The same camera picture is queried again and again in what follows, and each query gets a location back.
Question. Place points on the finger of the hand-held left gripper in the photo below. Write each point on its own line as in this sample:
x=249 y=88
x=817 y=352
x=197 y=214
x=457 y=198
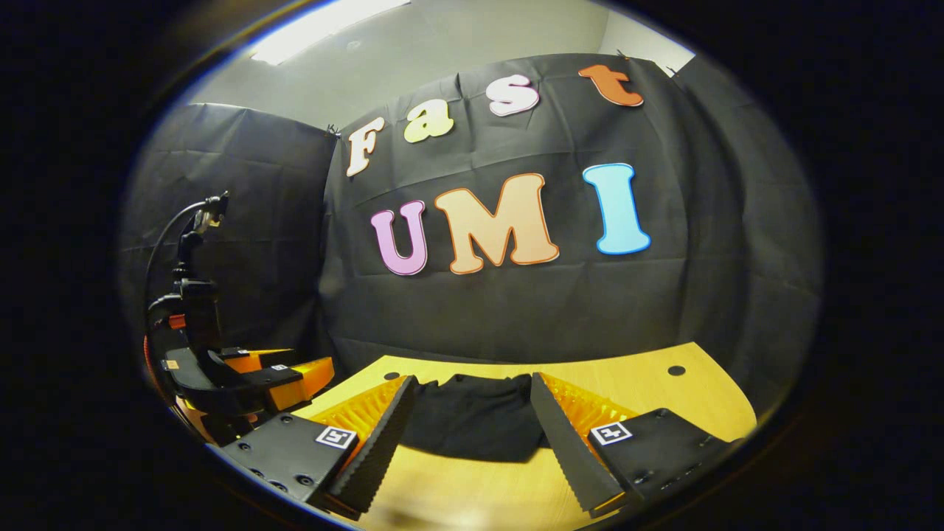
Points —
x=302 y=380
x=258 y=358

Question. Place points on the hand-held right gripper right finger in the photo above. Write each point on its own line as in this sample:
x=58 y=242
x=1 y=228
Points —
x=568 y=450

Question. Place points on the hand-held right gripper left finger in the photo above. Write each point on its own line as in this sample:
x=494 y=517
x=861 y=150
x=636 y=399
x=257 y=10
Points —
x=383 y=450

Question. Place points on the black buttoned coat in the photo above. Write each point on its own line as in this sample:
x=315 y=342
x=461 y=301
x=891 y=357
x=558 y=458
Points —
x=472 y=420

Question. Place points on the black backdrop cloth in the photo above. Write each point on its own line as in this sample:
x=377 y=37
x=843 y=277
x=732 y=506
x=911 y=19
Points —
x=516 y=317

